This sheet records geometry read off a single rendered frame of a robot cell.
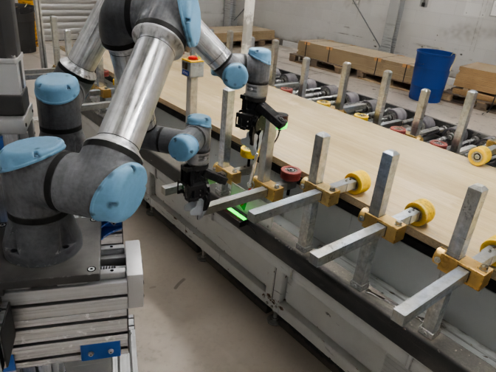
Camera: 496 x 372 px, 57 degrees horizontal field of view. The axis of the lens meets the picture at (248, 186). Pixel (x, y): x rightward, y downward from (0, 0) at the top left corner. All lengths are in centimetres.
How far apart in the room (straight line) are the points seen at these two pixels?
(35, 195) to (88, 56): 67
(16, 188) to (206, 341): 151
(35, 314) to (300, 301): 137
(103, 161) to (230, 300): 173
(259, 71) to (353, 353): 122
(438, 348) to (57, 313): 99
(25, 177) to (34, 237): 12
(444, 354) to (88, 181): 103
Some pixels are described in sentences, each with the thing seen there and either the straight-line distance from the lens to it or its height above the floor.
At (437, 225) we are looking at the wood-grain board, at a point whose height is 90.
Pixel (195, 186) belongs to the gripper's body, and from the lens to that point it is 143.
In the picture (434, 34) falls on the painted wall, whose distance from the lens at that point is 904.
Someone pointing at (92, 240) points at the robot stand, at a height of 104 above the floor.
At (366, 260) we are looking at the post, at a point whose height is 81.
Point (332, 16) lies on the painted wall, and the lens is 1008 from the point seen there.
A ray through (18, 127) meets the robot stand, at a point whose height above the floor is 124.
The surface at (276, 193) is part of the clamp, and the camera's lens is 167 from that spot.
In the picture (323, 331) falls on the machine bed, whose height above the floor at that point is 18.
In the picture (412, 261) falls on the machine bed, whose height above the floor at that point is 75.
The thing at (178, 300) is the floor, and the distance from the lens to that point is 247.
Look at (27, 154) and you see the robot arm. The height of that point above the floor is 127.
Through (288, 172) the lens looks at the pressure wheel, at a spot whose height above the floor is 91.
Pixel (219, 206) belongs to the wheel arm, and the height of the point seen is 85.
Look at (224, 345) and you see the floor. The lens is 225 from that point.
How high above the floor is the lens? 160
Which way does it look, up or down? 26 degrees down
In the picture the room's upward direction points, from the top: 6 degrees clockwise
